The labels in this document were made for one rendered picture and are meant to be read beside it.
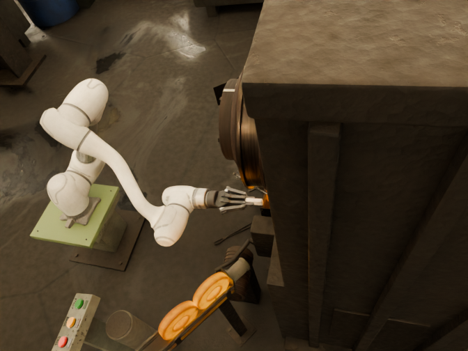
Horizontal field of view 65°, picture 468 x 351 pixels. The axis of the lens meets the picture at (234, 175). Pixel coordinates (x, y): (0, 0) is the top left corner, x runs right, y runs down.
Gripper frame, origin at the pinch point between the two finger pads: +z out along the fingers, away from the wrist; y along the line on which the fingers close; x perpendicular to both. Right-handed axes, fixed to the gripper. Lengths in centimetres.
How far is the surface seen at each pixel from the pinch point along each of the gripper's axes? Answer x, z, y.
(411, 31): 98, 46, 31
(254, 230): 5.2, 3.9, 15.3
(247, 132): 51, 10, 6
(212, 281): 4.2, -8.2, 36.1
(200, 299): 2.7, -11.6, 42.6
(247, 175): 36.5, 7.6, 11.5
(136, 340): -30, -50, 56
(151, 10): -59, -173, -258
